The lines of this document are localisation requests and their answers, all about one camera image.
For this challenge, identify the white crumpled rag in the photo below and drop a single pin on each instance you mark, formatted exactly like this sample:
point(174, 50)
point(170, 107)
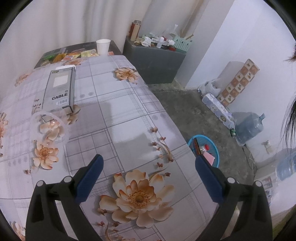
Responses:
point(146, 42)

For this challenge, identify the white bottle with red cap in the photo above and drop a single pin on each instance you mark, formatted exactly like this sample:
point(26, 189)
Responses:
point(204, 150)

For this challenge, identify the green can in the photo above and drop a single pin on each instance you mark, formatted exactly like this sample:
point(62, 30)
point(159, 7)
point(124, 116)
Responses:
point(232, 132)

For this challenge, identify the white paper cup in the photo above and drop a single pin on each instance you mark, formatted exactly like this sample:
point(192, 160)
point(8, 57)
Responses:
point(103, 47)

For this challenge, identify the tile patterned roll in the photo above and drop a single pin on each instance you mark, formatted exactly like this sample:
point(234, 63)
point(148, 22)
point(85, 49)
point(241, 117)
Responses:
point(240, 81)

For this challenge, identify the small yellow packet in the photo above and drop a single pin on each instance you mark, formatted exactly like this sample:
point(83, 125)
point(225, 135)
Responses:
point(89, 53)

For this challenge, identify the blue water jug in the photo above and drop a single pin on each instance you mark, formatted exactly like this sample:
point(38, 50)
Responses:
point(249, 127)
point(286, 166)

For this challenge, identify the brown thermos bottle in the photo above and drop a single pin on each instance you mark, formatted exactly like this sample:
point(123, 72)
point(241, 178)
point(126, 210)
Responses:
point(135, 30)

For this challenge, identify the green patterned box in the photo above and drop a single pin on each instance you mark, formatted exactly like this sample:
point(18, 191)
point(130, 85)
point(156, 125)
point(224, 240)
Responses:
point(182, 44)

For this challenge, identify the person's dark hair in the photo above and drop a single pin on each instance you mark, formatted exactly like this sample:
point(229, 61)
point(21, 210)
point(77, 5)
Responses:
point(291, 120)

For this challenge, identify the small orange packet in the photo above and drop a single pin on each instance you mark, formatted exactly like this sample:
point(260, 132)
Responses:
point(69, 56)

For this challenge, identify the wall socket with plug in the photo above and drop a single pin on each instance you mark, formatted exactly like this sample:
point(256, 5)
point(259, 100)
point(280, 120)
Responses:
point(267, 146)

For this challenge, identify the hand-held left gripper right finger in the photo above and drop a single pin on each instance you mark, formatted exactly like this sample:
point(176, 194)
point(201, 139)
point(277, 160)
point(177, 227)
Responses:
point(209, 180)

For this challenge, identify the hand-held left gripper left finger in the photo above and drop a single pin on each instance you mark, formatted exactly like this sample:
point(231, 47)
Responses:
point(90, 178)

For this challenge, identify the small green packet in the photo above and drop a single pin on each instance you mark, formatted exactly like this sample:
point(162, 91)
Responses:
point(49, 59)

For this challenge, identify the pink packet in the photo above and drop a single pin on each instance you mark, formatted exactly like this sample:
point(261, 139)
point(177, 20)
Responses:
point(210, 158)

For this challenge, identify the white plastic bag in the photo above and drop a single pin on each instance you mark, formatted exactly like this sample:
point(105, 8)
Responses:
point(209, 87)

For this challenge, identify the grey cabinet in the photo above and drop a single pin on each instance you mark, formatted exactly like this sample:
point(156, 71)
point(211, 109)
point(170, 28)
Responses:
point(155, 64)

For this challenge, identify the blue plastic basket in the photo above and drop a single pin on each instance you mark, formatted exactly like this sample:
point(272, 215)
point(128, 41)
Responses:
point(214, 148)

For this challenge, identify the floral tablecloth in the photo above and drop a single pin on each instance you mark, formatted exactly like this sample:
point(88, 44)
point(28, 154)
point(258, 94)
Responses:
point(129, 120)

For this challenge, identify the clear plastic cup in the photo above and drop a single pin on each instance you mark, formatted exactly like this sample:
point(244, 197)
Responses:
point(57, 136)

